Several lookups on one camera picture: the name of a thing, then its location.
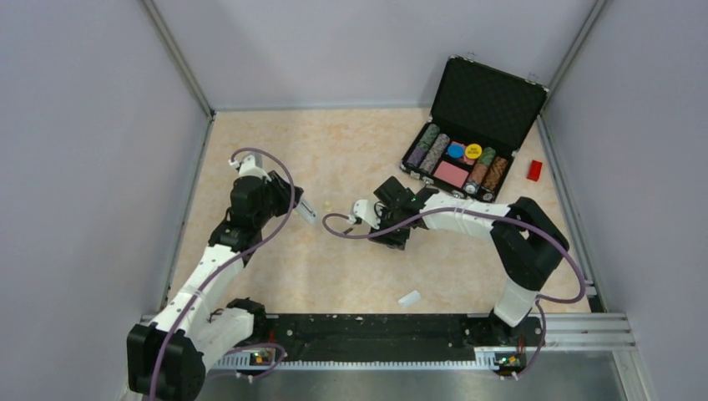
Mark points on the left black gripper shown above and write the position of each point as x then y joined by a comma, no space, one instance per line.
281,186

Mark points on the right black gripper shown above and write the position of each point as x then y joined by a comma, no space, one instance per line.
391,240

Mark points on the white remote control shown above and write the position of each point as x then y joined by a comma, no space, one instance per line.
306,212

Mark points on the white battery cover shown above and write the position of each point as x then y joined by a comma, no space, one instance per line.
410,299

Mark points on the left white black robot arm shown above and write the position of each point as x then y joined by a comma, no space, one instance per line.
204,277

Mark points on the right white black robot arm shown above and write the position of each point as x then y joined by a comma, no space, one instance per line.
529,245

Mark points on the purple green chip stack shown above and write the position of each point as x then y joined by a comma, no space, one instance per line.
424,144

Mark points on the pink card deck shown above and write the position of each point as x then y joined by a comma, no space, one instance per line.
451,174

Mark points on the blue round chip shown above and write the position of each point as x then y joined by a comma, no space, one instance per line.
456,151

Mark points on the yellow big blind chip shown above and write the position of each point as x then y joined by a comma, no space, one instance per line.
473,151

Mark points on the green red chip stack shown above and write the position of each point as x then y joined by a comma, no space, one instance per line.
479,171

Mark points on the brown orange chip stack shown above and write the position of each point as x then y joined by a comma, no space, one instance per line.
493,178

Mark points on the black poker chip case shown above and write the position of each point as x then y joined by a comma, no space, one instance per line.
478,104

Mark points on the red toy brick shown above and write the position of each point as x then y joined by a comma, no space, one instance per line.
534,170

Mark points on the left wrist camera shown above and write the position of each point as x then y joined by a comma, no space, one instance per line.
250,165

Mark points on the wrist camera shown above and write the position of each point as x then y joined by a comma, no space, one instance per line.
250,165
365,211

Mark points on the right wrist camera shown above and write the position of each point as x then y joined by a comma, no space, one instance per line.
365,211

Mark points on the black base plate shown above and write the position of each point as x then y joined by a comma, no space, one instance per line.
406,338

